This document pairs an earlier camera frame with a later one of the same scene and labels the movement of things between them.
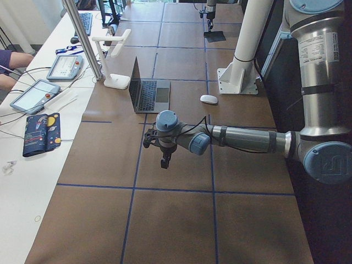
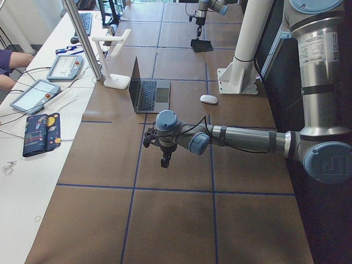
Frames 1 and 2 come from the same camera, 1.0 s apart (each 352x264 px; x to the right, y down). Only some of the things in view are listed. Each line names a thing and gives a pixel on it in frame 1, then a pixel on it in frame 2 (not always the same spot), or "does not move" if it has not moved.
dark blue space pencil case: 42,133 does not move
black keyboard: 86,18 does not move
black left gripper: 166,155 does not move
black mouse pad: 214,36 -> 200,45
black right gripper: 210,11 -> 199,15
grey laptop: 149,95 does not move
